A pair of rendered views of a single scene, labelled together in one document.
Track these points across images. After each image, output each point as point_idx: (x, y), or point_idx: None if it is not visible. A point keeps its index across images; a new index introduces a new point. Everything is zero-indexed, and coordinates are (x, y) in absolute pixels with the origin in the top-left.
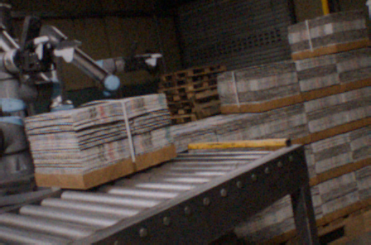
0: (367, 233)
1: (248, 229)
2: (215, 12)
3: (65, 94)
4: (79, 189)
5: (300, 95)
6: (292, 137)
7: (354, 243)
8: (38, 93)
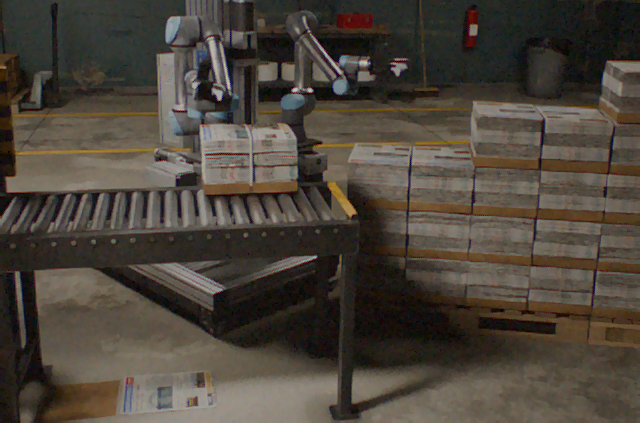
0: (585, 345)
1: (422, 277)
2: None
3: (306, 82)
4: None
5: (536, 161)
6: (509, 205)
7: (554, 346)
8: (216, 107)
